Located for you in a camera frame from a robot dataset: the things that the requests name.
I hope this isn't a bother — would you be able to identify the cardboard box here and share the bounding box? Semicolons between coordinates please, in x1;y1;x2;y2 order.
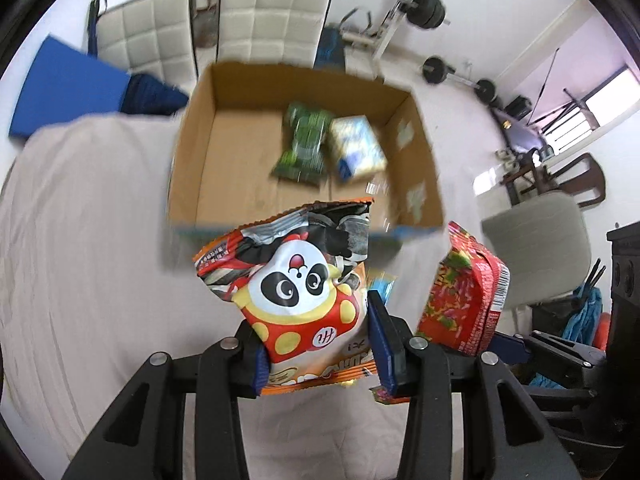
167;62;444;240

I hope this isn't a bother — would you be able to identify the green snack bag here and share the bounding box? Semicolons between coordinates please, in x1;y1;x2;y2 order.
271;102;334;188

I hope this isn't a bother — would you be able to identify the wooden side table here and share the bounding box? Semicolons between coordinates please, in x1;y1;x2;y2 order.
500;148;551;206

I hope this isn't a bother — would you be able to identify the left white quilted chair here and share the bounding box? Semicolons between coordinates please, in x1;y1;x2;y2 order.
88;0;198;93

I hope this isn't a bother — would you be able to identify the red snack bag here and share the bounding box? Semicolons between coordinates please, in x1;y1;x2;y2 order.
416;221;511;356

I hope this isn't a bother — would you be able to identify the white quilted chair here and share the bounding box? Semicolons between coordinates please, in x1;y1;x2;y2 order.
88;0;198;93
216;0;331;68

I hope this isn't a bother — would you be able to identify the right white quilted chair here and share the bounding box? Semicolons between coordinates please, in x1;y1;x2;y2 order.
216;0;331;68

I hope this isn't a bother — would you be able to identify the white plastic chair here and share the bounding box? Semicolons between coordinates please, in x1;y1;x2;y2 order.
482;191;591;309

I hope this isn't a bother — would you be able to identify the black speaker box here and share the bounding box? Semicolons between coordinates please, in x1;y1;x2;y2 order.
504;96;533;120

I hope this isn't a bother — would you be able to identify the orange panda snack bag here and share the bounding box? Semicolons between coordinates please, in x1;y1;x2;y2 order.
193;198;376;394

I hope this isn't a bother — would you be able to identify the dark blue cloth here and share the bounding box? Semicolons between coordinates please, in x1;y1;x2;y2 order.
119;74;189;116

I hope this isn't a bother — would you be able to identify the yellow blue tissue pack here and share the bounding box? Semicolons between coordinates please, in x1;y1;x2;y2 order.
328;116;387;182

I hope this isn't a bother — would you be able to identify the small barbell on floor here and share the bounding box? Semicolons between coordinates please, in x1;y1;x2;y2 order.
422;56;497;105

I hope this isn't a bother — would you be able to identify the blue foam mat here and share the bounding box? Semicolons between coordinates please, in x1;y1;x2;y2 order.
9;36;130;139

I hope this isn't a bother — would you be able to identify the white barbell rack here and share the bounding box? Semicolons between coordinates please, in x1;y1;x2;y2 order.
338;0;414;62

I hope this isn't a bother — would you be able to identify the beige bed sheet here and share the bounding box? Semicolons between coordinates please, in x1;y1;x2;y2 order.
1;115;449;479

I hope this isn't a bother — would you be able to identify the brown wooden stool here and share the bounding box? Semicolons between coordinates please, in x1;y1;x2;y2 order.
193;0;218;49

